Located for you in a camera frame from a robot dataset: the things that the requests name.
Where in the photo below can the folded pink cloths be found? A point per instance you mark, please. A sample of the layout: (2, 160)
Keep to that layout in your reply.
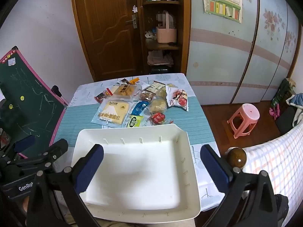
(158, 59)

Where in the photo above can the checked blanket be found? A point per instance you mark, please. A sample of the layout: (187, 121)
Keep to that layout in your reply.
(279, 160)

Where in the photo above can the black clamp knob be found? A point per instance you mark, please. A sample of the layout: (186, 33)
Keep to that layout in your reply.
(56, 90)

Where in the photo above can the pink basket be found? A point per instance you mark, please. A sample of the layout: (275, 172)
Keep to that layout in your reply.
(165, 35)

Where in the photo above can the black box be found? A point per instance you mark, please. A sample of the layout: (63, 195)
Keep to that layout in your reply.
(161, 70)

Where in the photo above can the red date snack packet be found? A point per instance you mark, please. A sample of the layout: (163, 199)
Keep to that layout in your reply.
(103, 95)

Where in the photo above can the red round snack packet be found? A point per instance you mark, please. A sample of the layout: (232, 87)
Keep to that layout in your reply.
(157, 118)

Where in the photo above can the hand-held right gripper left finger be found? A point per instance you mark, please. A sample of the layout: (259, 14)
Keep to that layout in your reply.
(91, 167)

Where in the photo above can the blue snack packet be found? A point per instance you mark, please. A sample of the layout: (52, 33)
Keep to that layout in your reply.
(139, 107)

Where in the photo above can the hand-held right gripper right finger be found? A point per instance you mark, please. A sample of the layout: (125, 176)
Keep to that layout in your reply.
(215, 170)

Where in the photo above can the large mountain print bread packet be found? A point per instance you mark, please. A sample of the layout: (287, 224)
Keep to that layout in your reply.
(111, 114)

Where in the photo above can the brown round bed knob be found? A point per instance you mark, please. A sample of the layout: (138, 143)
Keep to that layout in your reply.
(236, 158)

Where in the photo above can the white packet with brown stripe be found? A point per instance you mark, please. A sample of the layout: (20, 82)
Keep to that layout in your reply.
(155, 86)

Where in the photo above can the green label snack packet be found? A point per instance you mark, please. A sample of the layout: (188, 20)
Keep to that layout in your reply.
(133, 121)

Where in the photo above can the green printed bag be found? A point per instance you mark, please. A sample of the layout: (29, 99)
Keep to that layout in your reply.
(281, 92)

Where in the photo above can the small white toy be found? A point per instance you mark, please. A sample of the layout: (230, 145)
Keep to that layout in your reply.
(149, 34)

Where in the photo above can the white and red snack bag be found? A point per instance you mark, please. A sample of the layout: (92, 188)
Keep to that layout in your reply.
(177, 98)

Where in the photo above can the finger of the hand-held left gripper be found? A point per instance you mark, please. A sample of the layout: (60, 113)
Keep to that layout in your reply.
(23, 144)
(56, 147)

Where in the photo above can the pink toy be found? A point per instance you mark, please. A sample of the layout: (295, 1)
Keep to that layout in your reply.
(274, 112)

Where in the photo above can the wall poster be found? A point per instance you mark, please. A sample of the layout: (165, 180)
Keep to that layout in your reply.
(220, 4)

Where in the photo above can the wooden shelf cabinet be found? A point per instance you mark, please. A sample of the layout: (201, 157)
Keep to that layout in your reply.
(140, 52)

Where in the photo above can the brown wooden door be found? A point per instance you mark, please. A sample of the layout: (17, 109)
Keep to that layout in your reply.
(101, 28)

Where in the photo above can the blue and white cloth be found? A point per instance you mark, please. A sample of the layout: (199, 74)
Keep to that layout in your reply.
(295, 102)

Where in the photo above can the flower print wardrobe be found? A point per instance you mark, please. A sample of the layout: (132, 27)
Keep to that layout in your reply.
(224, 63)

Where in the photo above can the clear nut bar packet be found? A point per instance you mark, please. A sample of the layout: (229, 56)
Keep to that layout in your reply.
(146, 95)

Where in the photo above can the pink plastic stool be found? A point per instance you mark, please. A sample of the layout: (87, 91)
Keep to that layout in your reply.
(248, 111)

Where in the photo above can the white plastic tray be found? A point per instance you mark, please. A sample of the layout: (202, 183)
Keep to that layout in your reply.
(142, 170)

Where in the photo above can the green chalkboard with pink frame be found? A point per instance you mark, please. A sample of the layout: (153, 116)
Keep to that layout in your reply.
(28, 99)

